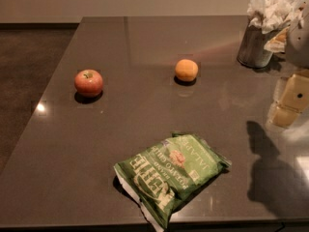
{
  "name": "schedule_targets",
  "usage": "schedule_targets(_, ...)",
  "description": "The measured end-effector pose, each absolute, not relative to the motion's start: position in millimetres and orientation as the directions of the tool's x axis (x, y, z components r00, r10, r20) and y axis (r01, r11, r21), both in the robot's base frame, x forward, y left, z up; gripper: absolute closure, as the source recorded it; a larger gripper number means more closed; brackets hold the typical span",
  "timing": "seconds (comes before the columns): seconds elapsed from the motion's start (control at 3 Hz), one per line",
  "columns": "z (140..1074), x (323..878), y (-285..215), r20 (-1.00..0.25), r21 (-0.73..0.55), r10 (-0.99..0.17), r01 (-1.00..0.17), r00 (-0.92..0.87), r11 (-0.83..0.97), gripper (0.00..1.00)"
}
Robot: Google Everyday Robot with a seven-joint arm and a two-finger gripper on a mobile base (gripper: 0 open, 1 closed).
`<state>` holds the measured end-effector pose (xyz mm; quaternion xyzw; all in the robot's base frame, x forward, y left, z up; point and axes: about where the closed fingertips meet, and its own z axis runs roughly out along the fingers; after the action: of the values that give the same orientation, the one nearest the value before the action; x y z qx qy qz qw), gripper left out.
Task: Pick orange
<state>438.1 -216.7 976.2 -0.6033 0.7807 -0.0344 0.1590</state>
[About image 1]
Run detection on red apple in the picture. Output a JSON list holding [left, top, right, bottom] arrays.
[[74, 70, 103, 98]]

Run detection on metal cup container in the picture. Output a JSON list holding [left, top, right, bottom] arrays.
[[237, 26, 278, 69]]

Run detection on green potato chip bag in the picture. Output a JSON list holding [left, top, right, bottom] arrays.
[[114, 133, 231, 232]]

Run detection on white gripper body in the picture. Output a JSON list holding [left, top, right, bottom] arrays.
[[285, 5, 309, 69]]

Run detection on orange fruit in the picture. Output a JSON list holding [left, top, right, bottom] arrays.
[[175, 59, 198, 82]]

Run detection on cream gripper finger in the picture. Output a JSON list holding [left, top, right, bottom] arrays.
[[267, 69, 309, 128]]

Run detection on crumpled white paper napkins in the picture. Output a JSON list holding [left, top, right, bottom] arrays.
[[247, 0, 307, 34]]

